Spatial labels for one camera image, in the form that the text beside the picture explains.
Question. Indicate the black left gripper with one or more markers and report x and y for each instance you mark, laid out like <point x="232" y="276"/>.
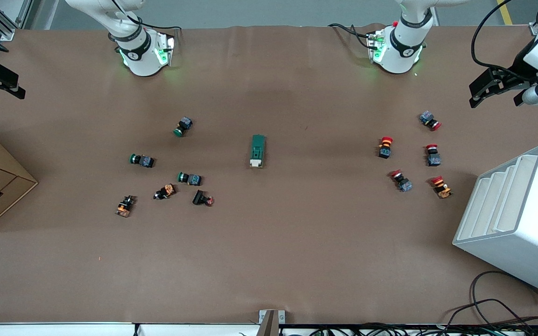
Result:
<point x="515" y="77"/>

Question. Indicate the green terminal block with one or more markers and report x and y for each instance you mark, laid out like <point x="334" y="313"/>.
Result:
<point x="257" y="149"/>

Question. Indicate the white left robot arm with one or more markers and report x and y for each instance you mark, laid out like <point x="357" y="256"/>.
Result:
<point x="399" y="51"/>

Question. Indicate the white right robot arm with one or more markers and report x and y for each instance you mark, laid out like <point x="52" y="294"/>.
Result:
<point x="140" y="60"/>

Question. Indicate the red emergency button grey block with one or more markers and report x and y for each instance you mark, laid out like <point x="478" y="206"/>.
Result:
<point x="430" y="120"/>
<point x="433" y="156"/>
<point x="401" y="180"/>

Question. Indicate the red emergency button orange block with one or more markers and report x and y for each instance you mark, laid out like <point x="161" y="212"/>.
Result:
<point x="385" y="147"/>
<point x="442" y="187"/>

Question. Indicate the white slotted rack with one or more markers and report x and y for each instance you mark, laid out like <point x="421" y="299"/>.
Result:
<point x="516" y="228"/>

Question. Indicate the green pushbutton grey block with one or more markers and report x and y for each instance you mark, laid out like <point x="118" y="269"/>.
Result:
<point x="183" y="126"/>
<point x="141" y="160"/>
<point x="189" y="178"/>

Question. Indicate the white table edge strip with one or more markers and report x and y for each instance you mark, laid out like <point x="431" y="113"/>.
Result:
<point x="63" y="329"/>

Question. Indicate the brown paper table cover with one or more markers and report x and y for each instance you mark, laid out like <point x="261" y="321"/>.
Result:
<point x="297" y="256"/>

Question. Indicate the aluminium frame profile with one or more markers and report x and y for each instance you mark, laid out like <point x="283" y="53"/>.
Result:
<point x="7" y="33"/>

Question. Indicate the aluminium frame post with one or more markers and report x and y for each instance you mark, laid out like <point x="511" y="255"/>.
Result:
<point x="534" y="29"/>

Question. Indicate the black switch orange block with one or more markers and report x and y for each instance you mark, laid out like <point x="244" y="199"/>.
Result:
<point x="125" y="206"/>
<point x="165" y="192"/>

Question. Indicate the black switch red lens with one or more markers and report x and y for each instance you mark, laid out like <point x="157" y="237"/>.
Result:
<point x="201" y="198"/>

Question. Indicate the metal table edge bracket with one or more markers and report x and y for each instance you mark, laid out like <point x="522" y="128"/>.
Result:
<point x="271" y="322"/>

